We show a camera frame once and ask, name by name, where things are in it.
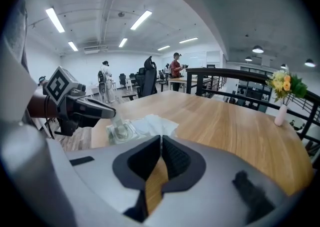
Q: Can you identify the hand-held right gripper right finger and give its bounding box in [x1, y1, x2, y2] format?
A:
[146, 135, 296, 227]

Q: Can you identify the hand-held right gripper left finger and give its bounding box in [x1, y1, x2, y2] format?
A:
[65, 135, 162, 227]

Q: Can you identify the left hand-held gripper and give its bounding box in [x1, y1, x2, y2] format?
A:
[42, 65, 117, 137]

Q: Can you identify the white cloth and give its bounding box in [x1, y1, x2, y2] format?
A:
[136, 113, 180, 147]

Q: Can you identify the person's left forearm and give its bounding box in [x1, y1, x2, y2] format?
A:
[26, 93, 55, 118]

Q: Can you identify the black office chair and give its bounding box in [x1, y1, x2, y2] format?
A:
[122, 55, 158, 102]

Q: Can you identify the ceiling air conditioner unit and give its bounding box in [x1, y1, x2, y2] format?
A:
[83, 45, 109, 55]

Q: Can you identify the wooden desk with white legs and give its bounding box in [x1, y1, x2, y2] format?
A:
[167, 77, 208, 92]

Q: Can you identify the group of ceiling strip lights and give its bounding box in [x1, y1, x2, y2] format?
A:
[45, 7, 199, 52]

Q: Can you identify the pale pink vase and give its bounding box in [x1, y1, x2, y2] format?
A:
[274, 104, 288, 127]

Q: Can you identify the yellow flower bouquet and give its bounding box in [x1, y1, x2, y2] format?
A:
[265, 64, 308, 106]

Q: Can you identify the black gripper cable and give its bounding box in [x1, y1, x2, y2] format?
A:
[44, 94, 66, 139]

